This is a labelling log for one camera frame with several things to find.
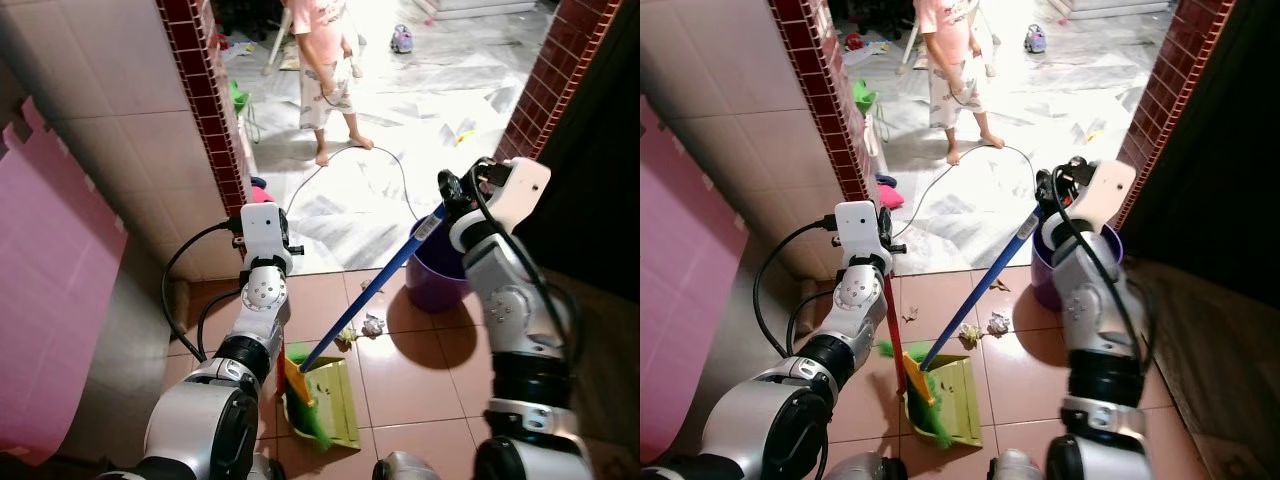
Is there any child in pink shirt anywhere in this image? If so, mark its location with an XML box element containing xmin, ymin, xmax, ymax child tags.
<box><xmin>915</xmin><ymin>0</ymin><xmax>1007</xmax><ymax>167</ymax></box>
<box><xmin>285</xmin><ymin>0</ymin><xmax>377</xmax><ymax>167</ymax></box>

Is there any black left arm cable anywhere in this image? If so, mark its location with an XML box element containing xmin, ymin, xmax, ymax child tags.
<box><xmin>751</xmin><ymin>217</ymin><xmax>837</xmax><ymax>359</ymax></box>
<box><xmin>161</xmin><ymin>219</ymin><xmax>247</xmax><ymax>363</ymax></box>

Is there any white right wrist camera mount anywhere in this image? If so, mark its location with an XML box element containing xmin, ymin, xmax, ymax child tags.
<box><xmin>1074</xmin><ymin>158</ymin><xmax>1139</xmax><ymax>237</ymax></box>
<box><xmin>488</xmin><ymin>157</ymin><xmax>552</xmax><ymax>236</ymax></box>

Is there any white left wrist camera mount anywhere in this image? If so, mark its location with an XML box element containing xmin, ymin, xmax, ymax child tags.
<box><xmin>240</xmin><ymin>203</ymin><xmax>293</xmax><ymax>276</ymax></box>
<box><xmin>833</xmin><ymin>200</ymin><xmax>883</xmax><ymax>273</ymax></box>

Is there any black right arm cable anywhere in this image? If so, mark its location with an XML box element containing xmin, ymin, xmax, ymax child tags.
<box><xmin>1050</xmin><ymin>165</ymin><xmax>1157</xmax><ymax>376</ymax></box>
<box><xmin>468</xmin><ymin>165</ymin><xmax>585</xmax><ymax>371</ymax></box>

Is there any blue handled green broom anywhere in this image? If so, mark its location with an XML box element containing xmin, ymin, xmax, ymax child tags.
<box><xmin>878</xmin><ymin>205</ymin><xmax>1047</xmax><ymax>449</ymax></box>
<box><xmin>283</xmin><ymin>205</ymin><xmax>448</xmax><ymax>451</ymax></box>

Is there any pink foam mat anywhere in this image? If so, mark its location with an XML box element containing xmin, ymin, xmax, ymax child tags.
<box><xmin>0</xmin><ymin>95</ymin><xmax>128</xmax><ymax>467</ymax></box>
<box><xmin>640</xmin><ymin>95</ymin><xmax>748</xmax><ymax>463</ymax></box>

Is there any thin cable on floor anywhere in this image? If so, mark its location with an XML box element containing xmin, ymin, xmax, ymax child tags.
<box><xmin>285</xmin><ymin>144</ymin><xmax>421</xmax><ymax>223</ymax></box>
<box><xmin>915</xmin><ymin>144</ymin><xmax>1043</xmax><ymax>223</ymax></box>

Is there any yellow-green dustpan with red handle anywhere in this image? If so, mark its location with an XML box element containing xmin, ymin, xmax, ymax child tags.
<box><xmin>279</xmin><ymin>355</ymin><xmax>362</xmax><ymax>451</ymax></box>
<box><xmin>884</xmin><ymin>272</ymin><xmax>984</xmax><ymax>449</ymax></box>

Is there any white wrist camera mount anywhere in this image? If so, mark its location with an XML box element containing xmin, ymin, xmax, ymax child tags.
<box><xmin>833</xmin><ymin>200</ymin><xmax>883</xmax><ymax>273</ymax></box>
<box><xmin>1074</xmin><ymin>158</ymin><xmax>1139</xmax><ymax>237</ymax></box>
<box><xmin>240</xmin><ymin>203</ymin><xmax>293</xmax><ymax>276</ymax></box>
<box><xmin>488</xmin><ymin>157</ymin><xmax>552</xmax><ymax>236</ymax></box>

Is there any grey robot right leg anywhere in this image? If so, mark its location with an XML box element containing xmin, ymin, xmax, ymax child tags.
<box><xmin>985</xmin><ymin>449</ymin><xmax>1048</xmax><ymax>480</ymax></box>
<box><xmin>373</xmin><ymin>450</ymin><xmax>443</xmax><ymax>480</ymax></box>

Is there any purple plastic bucket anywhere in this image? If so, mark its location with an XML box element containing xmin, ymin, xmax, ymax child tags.
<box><xmin>404</xmin><ymin>233</ymin><xmax>472</xmax><ymax>314</ymax></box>
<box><xmin>1030</xmin><ymin>222</ymin><xmax>1124</xmax><ymax>312</ymax></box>

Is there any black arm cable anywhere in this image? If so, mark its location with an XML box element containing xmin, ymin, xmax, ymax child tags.
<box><xmin>751</xmin><ymin>217</ymin><xmax>837</xmax><ymax>359</ymax></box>
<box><xmin>468</xmin><ymin>165</ymin><xmax>585</xmax><ymax>371</ymax></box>
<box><xmin>1050</xmin><ymin>165</ymin><xmax>1157</xmax><ymax>376</ymax></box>
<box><xmin>161</xmin><ymin>219</ymin><xmax>247</xmax><ymax>363</ymax></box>

